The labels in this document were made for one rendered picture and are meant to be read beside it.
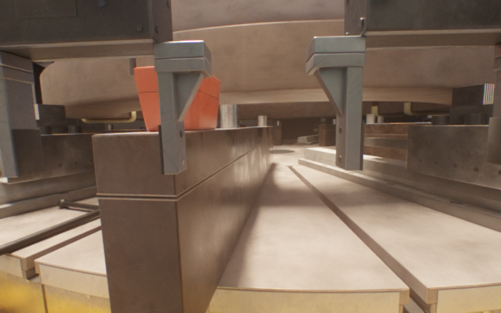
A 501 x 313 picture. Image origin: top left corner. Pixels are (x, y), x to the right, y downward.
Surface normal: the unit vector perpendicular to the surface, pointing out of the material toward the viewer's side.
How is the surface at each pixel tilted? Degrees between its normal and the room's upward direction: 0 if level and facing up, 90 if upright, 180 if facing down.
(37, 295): 90
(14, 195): 90
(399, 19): 90
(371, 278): 0
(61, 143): 90
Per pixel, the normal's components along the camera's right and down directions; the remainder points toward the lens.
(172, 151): -0.03, 0.12
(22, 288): -0.36, 0.12
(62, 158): 0.85, 0.04
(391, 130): -0.81, 0.09
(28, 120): 1.00, -0.02
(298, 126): 0.19, 0.11
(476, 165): -0.97, 0.05
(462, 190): -0.93, -0.26
